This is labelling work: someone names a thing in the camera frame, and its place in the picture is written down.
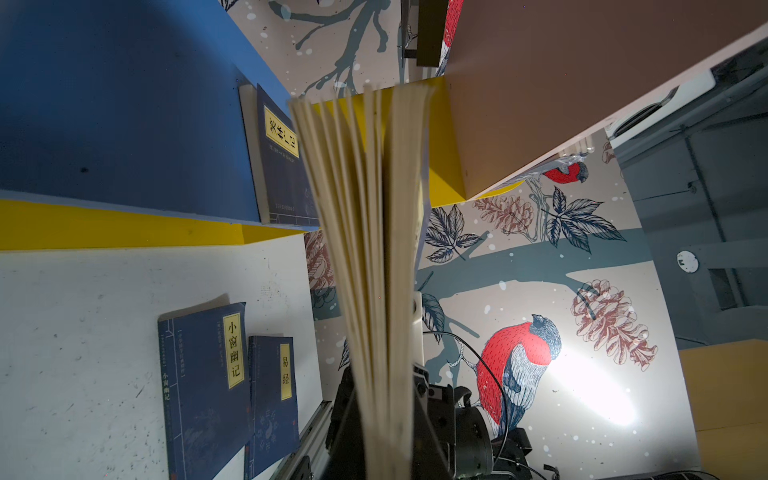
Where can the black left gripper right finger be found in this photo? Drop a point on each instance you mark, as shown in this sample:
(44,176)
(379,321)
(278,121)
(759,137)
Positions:
(428,462)

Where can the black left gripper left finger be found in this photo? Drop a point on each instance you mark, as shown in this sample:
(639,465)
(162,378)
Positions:
(346,454)

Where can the navy book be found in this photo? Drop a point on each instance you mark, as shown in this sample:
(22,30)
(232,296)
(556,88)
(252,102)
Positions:
(274,404)
(205,389)
(283,193)
(365,171)

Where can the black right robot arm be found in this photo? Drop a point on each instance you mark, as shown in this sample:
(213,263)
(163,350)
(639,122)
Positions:
(444,437)

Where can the yellow wooden bookshelf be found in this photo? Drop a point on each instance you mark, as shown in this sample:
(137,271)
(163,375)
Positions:
(121,122)

